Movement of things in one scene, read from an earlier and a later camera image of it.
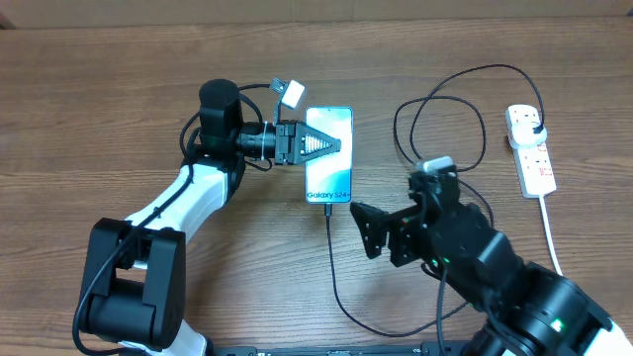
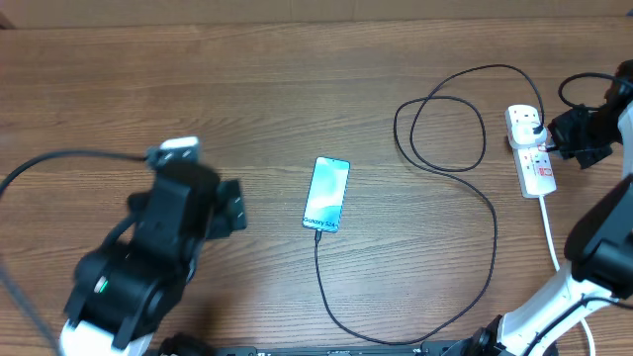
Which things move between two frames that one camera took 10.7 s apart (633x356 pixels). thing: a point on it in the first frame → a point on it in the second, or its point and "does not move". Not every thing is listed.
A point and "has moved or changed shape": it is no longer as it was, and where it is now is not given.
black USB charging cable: x=415 y=157 has moved or changed shape
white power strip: x=534 y=169 does not move
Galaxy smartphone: x=329 y=179 has moved or changed shape
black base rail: x=425 y=348 does not move
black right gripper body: x=412 y=249 → x=587 y=133
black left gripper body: x=284 y=152 → x=225 y=222
